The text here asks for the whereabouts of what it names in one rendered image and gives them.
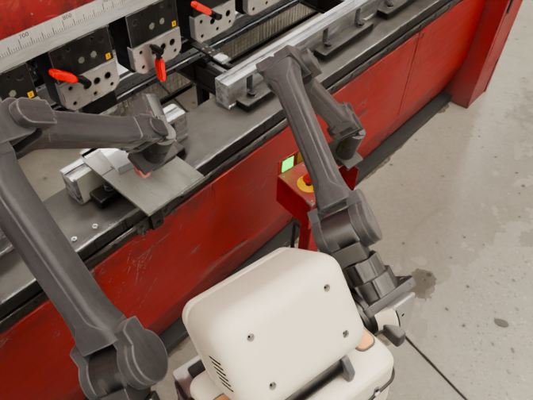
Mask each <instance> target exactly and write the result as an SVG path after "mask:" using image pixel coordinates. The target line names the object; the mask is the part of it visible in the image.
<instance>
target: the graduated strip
mask: <svg viewBox="0 0 533 400"><path fill-rule="evenodd" d="M129 1H131V0H97V1H94V2H92V3H89V4H87V5H84V6H82V7H79V8H78V9H76V10H72V11H71V12H68V13H66V14H63V15H61V16H59V17H56V18H54V19H51V20H50V21H46V22H45V23H42V24H40V25H37V26H35V27H33V28H31V29H28V30H25V31H24V32H22V33H18V34H17V35H14V36H12V37H9V38H7V39H5V40H2V41H0V58H2V57H4V56H7V55H9V54H11V53H13V52H16V51H18V50H20V49H22V48H25V47H27V46H29V45H31V44H34V43H36V42H38V41H40V40H43V39H45V38H47V37H49V36H52V35H54V34H56V33H59V32H61V31H63V30H65V29H68V28H70V27H72V26H74V25H77V24H79V23H81V22H83V21H86V20H88V19H90V18H92V17H95V16H97V15H99V14H101V13H104V12H105V11H108V10H111V9H112V8H115V7H117V6H119V5H122V4H124V3H126V2H129Z"/></svg>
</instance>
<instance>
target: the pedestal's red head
mask: <svg viewBox="0 0 533 400"><path fill-rule="evenodd" d="M299 152H300V151H299V150H297V151H295V152H294V153H292V154H290V155H288V156H287V157H285V158H283V159H282V160H279V161H278V177H277V192H276V201H277V202H278V203H280V204H281V205H282V206H283V207H284V208H285V209H286V210H288V211H289V212H290V213H291V214H292V215H293V216H294V217H295V218H296V219H298V220H299V222H300V223H302V224H303V225H304V226H305V227H306V228H307V229H310V228H312V224H311V222H310V220H309V216H308V214H307V213H308V212H309V211H311V210H314V209H315V208H317V207H316V199H315V194H314V192H304V191H303V190H300V189H299V188H298V186H297V181H298V179H299V178H300V177H302V176H304V175H305V174H308V171H307V169H306V166H305V163H303V162H302V161H301V162H300V163H298V164H296V159H297V153H299ZM290 156H294V160H293V167H291V168H290V169H288V170H286V171H284V172H283V173H281V171H282V162H283V161H285V159H286V158H288V157H290ZM358 171H359V168H357V167H356V166H353V168H352V169H350V170H349V171H347V169H346V168H345V167H344V166H342V167H340V168H339V172H340V174H341V175H342V177H343V180H344V181H345V183H346V184H347V186H348V187H349V188H350V190H351V191H353V190H354V189H355V183H356V179H357V175H358Z"/></svg>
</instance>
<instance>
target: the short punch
mask: <svg viewBox="0 0 533 400"><path fill-rule="evenodd" d="M117 104H118V102H117V96H116V92H115V90H113V91H111V92H109V93H108V94H106V95H104V96H102V97H100V98H98V99H97V100H95V101H93V102H91V103H89V104H87V105H86V106H84V107H82V108H80V109H79V113H92V114H101V115H107V114H109V113H112V112H113V111H114V110H117Z"/></svg>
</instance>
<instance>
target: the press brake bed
mask: <svg viewBox="0 0 533 400"><path fill-rule="evenodd" d="M485 3H486V0H450V1H448V2H446V3H445V4H444V5H442V6H440V7H439V8H438V9H437V10H435V11H434V12H432V13H431V14H429V15H428V16H426V17H425V18H424V19H423V20H421V21H419V22H418V23H417V24H415V25H414V26H413V27H412V28H410V29H408V30H407V31H405V32H404V33H402V34H401V35H400V36H399V37H397V38H396V39H394V40H392V41H391V42H390V43H388V44H387V45H386V46H385V47H383V48H381V49H380V50H378V51H377V52H375V53H374V54H373V55H372V56H370V57H369V58H367V59H366V60H364V61H363V62H361V63H360V64H359V65H358V66H356V67H354V68H353V69H352V70H350V71H349V72H348V73H346V74H345V75H343V76H342V77H340V78H339V79H337V80H336V81H335V82H333V83H332V84H331V85H329V86H328V87H326V88H325V89H326V90H327V92H328V93H329V94H330V95H331V96H332V97H333V98H334V99H335V100H336V101H337V102H338V103H341V102H348V103H350V104H351V105H352V107H355V106H356V105H358V104H359V103H360V102H361V101H362V100H363V99H365V98H366V97H368V99H367V103H366V110H368V109H369V111H368V113H366V114H365V115H364V116H363V117H361V118H360V121H361V123H362V127H363V128H364V129H365V130H366V135H365V136H364V138H363V140H362V142H361V144H360V145H359V147H358V149H357V151H356V152H357V153H358V154H359V155H360V156H361V157H362V158H363V160H362V162H361V163H360V164H358V165H357V166H356V167H357V168H359V171H358V175H357V179H356V183H355V187H356V186H357V185H358V184H359V183H360V182H361V181H362V180H363V179H364V178H366V177H367V176H368V175H369V174H370V173H371V172H372V171H373V170H374V169H375V168H376V167H377V166H378V165H380V164H381V163H382V162H383V161H384V160H385V159H386V158H388V157H389V156H390V155H391V154H392V153H393V152H394V151H396V150H397V149H398V148H399V147H400V146H401V145H402V144H403V143H404V142H405V141H406V140H407V139H409V138H410V137H411V136H412V135H413V134H414V133H416V132H417V131H418V130H419V129H420V128H421V127H422V126H423V125H425V124H426V123H427V122H428V121H429V120H430V119H431V118H433V117H434V116H435V115H436V114H437V113H438V112H439V111H440V110H441V109H442V108H443V107H444V106H445V105H446V104H448V103H449V102H450V101H451V97H452V95H451V94H448V93H447V92H445V91H443V89H444V88H445V87H446V86H447V85H448V84H449V83H450V81H451V80H452V79H453V77H454V75H455V74H456V72H457V71H458V69H459V68H460V67H461V65H462V63H463V62H464V61H465V59H466V57H467V54H468V51H469V49H470V45H471V43H472V40H473V38H474V34H475V32H476V29H477V25H478V22H479V21H480V18H481V14H482V11H483V9H484V7H485ZM297 150H299V149H298V146H297V143H296V141H295V139H294V137H293V134H292V131H291V129H290V126H289V123H288V121H287V119H286V117H284V118H283V119H281V120H280V121H278V122H277V123H275V124H274V125H272V126H271V127H270V128H269V129H267V130H266V131H264V132H263V133H261V134H260V135H258V136H257V137H256V138H254V139H253V140H251V141H250V142H248V143H247V144H245V145H244V146H243V147H242V148H240V149H239V150H237V151H236V152H234V153H233V154H231V155H230V156H229V157H227V158H226V159H225V160H223V161H221V162H220V163H219V164H218V165H216V166H215V167H213V168H212V169H210V170H209V171H207V172H206V173H205V174H204V178H203V179H201V180H200V181H198V182H197V183H195V184H194V185H193V186H192V187H190V188H189V189H187V190H186V191H184V192H183V193H181V194H180V195H179V200H177V201H176V202H174V203H173V204H171V205H170V206H168V207H167V206H163V207H162V211H163V219H164V224H162V225H161V226H160V227H158V228H157V229H156V230H153V229H152V228H151V227H150V225H149V221H148V216H147V215H145V216H144V217H142V218H141V219H140V220H139V221H137V222H135V223H134V224H133V225H131V226H129V227H128V228H127V229H126V230H124V231H123V232H122V233H120V234H118V235H117V236H115V237H114V238H113V239H112V240H110V241H109V242H107V243H106V244H104V245H102V246H101V247H100V248H99V249H97V250H96V251H95V252H93V253H91V254H90V255H88V257H86V258H85V259H83V260H82V262H83V263H84V264H85V266H86V268H87V269H88V271H89V272H90V273H91V275H92V276H93V278H94V280H95V281H96V283H97V284H98V285H99V286H100V288H101V289H102V291H103V293H104V294H105V295H106V297H107V298H108V299H109V300H110V301H111V302H112V303H113V304H114V305H115V306H116V307H117V308H118V309H119V310H120V311H121V312H122V313H123V314H124V315H125V316H126V318H127V319H129V318H131V317H133V316H136V317H137V318H138V320H139V321H140V323H141V325H142V326H143V327H144V328H145V329H149V330H151V331H152V332H154V333H155V334H157V335H158V337H159V338H160V339H161V341H162V342H163V344H164V346H165V349H166V350H167V354H169V353H170V352H172V351H173V350H174V349H175V348H176V347H177V346H178V345H179V344H181V343H182V342H183V341H184V340H185V339H186V338H187V337H188V336H189V333H188V332H187V330H186V327H185V325H184V323H183V320H182V311H183V309H184V306H185V305H186V303H187V302H188V301H189V300H191V299H192V298H194V297H196V296H198V295H199V294H201V293H203V292H204V291H206V290H208V289H209V288H211V287H213V286H215V285H217V284H218V283H220V282H222V281H223V280H225V279H227V278H228V277H230V276H232V275H234V274H235V273H237V272H238V271H241V270H242V269H244V268H246V267H247V266H249V265H251V264H252V263H254V262H256V261H257V260H260V259H261V258H263V257H264V256H266V255H268V254H270V253H271V252H273V251H274V250H276V249H278V248H283V247H285V248H288V247H289V246H290V243H291V236H292V229H293V222H294V221H298V222H299V220H298V219H296V218H295V217H294V216H293V215H292V214H291V213H290V212H289V211H288V210H286V209H285V208H284V207H283V206H282V205H281V204H280V203H278V202H277V201H276V192H277V177H278V161H279V160H282V159H283V158H285V157H287V156H288V155H290V154H292V153H294V152H295V151H297ZM74 346H75V339H74V337H73V336H72V334H71V331H70V329H69V328H68V326H67V324H66V322H65V321H64V319H63V318H62V316H61V315H60V313H59V311H58V310H57V309H56V308H55V306H54V305H53V303H52V301H51V300H50V299H49V297H48V296H47V295H46V293H45V292H44V290H43V289H41V290H39V291H37V292H36V293H35V294H34V295H32V296H31V297H29V298H28V299H26V300H25V301H23V303H21V304H20V305H18V306H17V307H15V308H14V309H12V310H11V311H10V312H9V313H7V314H5V315H4V316H3V317H1V318H0V400H89V398H88V397H87V396H86V395H85V394H84V393H83V391H82V388H81V386H80V383H79V368H78V367H77V365H76V364H75V362H74V361H73V359H72V358H71V357H70V352H71V350H72V349H73V347H74Z"/></svg>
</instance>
